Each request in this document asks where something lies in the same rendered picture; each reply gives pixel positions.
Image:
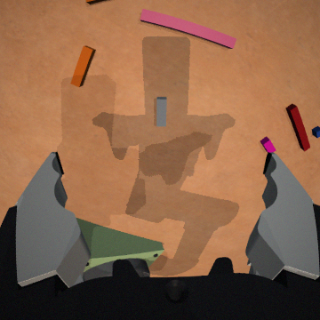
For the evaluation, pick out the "red rod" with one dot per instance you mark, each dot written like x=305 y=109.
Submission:
x=298 y=126

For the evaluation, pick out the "pink rod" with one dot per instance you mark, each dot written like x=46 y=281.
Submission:
x=187 y=27

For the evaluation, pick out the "magenta rectangular block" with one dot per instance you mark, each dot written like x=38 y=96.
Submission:
x=267 y=144

